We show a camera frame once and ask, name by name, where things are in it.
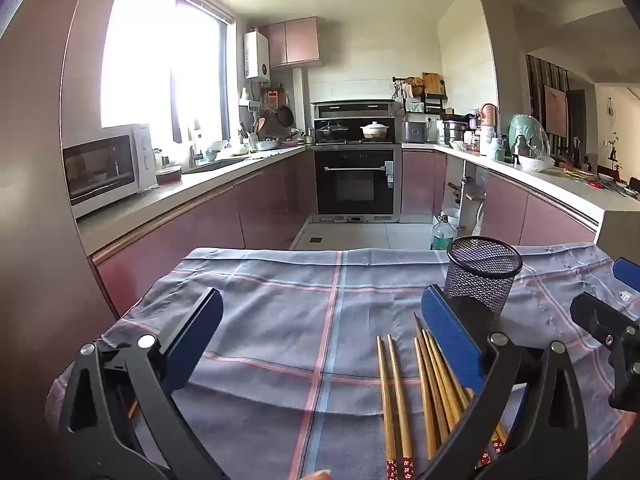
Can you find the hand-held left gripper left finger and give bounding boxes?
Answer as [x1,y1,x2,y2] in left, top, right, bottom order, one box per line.
[59,287,226,480]

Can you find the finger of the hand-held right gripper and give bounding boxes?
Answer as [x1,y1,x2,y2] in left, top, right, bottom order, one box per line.
[570,292,640,411]
[612,257,640,302]

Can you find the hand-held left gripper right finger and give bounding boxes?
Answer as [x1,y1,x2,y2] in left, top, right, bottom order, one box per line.
[417,285,591,480]

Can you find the bundle of wooden chopsticks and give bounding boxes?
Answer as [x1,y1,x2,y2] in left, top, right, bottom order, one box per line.
[430,338,507,456]

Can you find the black mesh utensil cup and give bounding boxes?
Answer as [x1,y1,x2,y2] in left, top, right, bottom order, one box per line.
[444,236,524,322]

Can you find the grey checked tablecloth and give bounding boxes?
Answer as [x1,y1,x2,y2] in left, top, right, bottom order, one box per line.
[45,246,640,480]

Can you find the plastic water bottle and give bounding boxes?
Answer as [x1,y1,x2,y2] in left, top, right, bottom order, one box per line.
[431,214,456,251]

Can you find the white bowl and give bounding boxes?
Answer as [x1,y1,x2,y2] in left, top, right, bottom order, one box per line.
[518,154,555,171]

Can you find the green food cover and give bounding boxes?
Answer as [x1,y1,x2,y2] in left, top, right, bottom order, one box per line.
[508,114,551,158]

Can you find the black built-in oven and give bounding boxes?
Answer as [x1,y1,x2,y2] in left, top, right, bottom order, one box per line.
[314,149,401,217]

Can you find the kitchen faucet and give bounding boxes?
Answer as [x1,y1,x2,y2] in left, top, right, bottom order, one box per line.
[187,135,206,168]

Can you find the white microwave oven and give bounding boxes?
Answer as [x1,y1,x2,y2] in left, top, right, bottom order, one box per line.
[62,123,158,220]

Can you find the steel stockpot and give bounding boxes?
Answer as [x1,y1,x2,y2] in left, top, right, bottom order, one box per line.
[442,120,468,145]

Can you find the pink kettle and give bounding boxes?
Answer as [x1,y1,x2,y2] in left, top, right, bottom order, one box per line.
[480,103,501,133]

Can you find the black cooking pot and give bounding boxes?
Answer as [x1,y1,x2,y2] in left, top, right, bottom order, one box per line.
[316,120,348,142]

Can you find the steel range hood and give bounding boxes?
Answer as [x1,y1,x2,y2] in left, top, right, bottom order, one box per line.
[311,101,403,121]

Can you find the kitchen window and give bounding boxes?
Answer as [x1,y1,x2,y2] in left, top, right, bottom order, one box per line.
[100,0,236,148]

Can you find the white water heater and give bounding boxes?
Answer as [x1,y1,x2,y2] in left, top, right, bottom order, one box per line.
[244,31,271,81]

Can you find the wall picture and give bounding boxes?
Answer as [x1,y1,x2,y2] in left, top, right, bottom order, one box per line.
[544,85,568,138]

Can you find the black wall rack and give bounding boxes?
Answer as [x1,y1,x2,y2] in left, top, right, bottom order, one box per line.
[392,76,448,113]

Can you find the pink wall cabinet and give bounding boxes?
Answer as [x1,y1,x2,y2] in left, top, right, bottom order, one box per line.
[258,16,321,68]

